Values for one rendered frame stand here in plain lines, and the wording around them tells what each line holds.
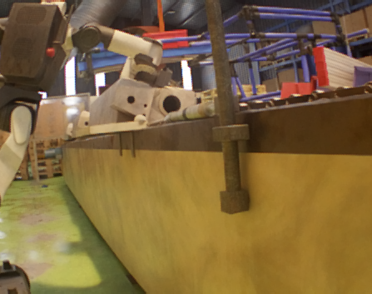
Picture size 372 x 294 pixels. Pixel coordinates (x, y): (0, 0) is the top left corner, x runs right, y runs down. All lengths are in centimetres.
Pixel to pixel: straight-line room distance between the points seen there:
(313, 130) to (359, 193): 11
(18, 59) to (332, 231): 118
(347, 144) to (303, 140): 9
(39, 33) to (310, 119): 106
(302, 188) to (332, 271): 13
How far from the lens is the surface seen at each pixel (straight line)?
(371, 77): 114
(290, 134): 52
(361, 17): 1184
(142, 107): 149
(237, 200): 62
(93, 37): 140
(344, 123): 44
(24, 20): 138
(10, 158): 138
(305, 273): 54
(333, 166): 46
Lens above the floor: 74
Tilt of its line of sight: 2 degrees down
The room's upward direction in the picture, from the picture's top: 5 degrees counter-clockwise
